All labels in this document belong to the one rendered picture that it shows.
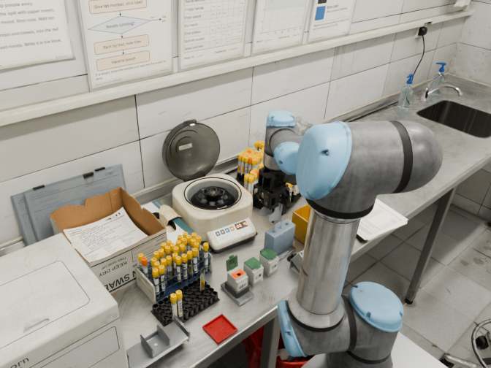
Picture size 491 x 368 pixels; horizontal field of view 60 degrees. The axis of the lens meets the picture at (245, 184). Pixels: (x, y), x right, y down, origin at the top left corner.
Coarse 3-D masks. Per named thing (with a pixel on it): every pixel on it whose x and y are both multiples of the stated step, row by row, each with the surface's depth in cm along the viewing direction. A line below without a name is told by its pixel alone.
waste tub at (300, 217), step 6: (306, 204) 147; (294, 210) 144; (300, 210) 146; (306, 210) 148; (294, 216) 143; (300, 216) 141; (306, 216) 150; (294, 222) 144; (300, 222) 142; (306, 222) 139; (300, 228) 143; (306, 228) 140; (294, 234) 147; (300, 234) 144; (300, 240) 145
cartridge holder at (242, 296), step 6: (222, 288) 126; (228, 288) 124; (246, 288) 123; (228, 294) 124; (234, 294) 122; (240, 294) 122; (246, 294) 123; (252, 294) 123; (234, 300) 123; (240, 300) 121; (246, 300) 122
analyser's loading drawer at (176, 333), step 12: (168, 324) 110; (180, 324) 108; (156, 336) 107; (168, 336) 107; (180, 336) 107; (132, 348) 104; (144, 348) 104; (156, 348) 104; (168, 348) 104; (132, 360) 101; (144, 360) 101
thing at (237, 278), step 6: (234, 270) 122; (240, 270) 122; (228, 276) 122; (234, 276) 120; (240, 276) 120; (246, 276) 121; (228, 282) 123; (234, 282) 120; (240, 282) 120; (246, 282) 122; (234, 288) 122; (240, 288) 121
